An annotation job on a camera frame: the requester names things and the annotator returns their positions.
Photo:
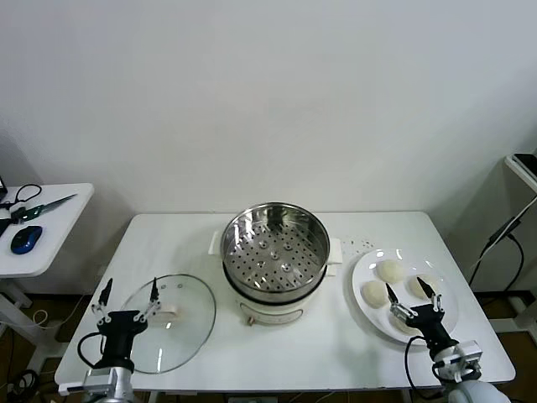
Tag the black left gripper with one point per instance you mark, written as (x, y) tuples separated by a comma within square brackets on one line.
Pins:
[(119, 336)]

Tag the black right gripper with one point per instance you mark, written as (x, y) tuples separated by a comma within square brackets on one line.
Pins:
[(430, 325)]

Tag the white steamed baozi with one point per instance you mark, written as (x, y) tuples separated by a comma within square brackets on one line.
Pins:
[(390, 270), (373, 294), (400, 329), (419, 289)]

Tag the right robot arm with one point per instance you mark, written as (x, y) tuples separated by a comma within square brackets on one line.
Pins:
[(470, 388)]

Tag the stainless steel steamer basket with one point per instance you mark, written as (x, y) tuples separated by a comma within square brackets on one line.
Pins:
[(272, 252)]

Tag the large white plate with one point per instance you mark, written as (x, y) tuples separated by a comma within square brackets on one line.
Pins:
[(365, 268)]

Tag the white side table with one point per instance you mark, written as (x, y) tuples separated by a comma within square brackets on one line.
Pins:
[(58, 235)]

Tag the blue computer mouse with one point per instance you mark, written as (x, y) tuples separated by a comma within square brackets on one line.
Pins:
[(26, 239)]

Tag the white shelf stand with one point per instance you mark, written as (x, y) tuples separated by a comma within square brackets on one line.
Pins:
[(514, 163)]

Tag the black flat device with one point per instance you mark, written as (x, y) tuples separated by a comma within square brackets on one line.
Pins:
[(528, 161)]

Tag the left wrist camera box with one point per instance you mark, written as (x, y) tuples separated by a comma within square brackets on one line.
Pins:
[(96, 378)]

